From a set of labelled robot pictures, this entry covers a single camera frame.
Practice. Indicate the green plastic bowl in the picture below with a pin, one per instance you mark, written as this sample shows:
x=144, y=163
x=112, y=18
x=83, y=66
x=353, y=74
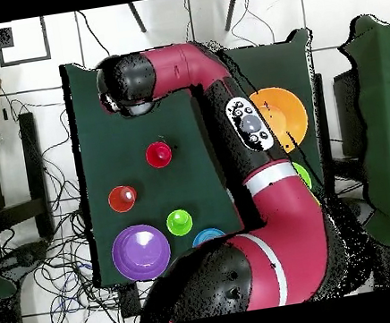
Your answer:
x=303, y=174

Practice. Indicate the red plastic cup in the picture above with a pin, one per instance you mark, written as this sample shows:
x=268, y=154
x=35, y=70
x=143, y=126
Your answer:
x=158, y=155

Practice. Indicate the grey pedestal foot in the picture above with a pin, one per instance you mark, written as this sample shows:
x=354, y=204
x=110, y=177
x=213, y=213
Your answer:
x=28, y=253
x=365, y=210

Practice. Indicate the orange plastic cup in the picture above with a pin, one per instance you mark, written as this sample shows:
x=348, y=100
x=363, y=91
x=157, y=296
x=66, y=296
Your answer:
x=122, y=198

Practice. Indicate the purple plastic bowl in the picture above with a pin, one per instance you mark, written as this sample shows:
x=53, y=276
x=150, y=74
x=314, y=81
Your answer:
x=141, y=252

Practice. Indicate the ridged green plastic cup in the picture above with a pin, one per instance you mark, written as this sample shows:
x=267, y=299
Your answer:
x=179, y=222

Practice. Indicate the orange plastic bowl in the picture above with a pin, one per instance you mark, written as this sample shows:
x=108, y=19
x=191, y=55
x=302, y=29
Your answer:
x=289, y=114

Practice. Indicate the black square floor frame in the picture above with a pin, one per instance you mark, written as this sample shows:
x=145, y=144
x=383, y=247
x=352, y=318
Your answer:
x=4, y=38

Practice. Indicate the small blue plastic bowl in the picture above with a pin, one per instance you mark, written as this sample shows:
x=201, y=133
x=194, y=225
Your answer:
x=208, y=235

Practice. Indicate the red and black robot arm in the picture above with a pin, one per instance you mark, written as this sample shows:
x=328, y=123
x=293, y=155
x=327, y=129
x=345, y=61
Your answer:
x=290, y=216

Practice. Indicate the dark green tablecloth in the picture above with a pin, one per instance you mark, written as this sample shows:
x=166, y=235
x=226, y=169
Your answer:
x=113, y=144

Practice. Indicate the black stand frame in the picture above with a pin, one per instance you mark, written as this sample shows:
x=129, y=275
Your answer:
x=349, y=116
x=32, y=157

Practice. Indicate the black tripod leg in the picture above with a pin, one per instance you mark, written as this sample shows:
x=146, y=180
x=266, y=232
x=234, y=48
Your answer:
x=232, y=9
x=137, y=18

